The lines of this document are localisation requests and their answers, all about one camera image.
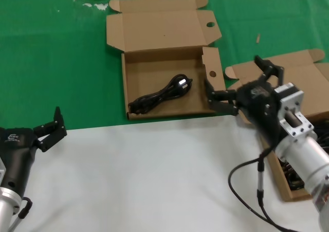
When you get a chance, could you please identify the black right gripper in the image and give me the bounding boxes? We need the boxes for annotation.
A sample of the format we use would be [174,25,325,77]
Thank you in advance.
[204,55,285,149]

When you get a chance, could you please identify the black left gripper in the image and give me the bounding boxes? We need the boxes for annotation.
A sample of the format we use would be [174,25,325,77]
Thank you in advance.
[0,106,68,194]

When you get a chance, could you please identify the black power cable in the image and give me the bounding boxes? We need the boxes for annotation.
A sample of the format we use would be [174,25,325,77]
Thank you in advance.
[127,74,194,114]

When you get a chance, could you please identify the open cardboard box with holes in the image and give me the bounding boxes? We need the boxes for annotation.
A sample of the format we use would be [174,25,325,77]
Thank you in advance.
[106,0,229,121]

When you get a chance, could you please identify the green table mat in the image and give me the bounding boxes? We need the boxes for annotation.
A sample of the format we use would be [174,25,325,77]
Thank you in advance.
[0,0,329,137]

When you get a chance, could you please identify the white torn tape scraps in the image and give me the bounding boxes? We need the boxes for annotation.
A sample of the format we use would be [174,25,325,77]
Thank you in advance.
[82,2,108,11]

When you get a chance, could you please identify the open cardboard box holding cables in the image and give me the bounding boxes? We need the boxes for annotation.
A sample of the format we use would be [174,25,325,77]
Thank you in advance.
[225,49,329,202]

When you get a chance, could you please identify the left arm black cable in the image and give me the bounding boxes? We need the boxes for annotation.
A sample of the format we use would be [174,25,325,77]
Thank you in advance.
[7,195,33,232]

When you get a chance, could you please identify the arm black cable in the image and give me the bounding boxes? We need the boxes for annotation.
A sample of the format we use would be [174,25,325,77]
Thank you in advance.
[7,195,33,232]
[228,146,306,232]

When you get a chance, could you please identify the pile of black cables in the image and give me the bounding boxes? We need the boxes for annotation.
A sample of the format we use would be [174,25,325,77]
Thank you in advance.
[279,123,329,191]

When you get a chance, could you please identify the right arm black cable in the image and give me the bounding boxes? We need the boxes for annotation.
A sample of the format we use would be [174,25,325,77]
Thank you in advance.
[228,146,306,232]

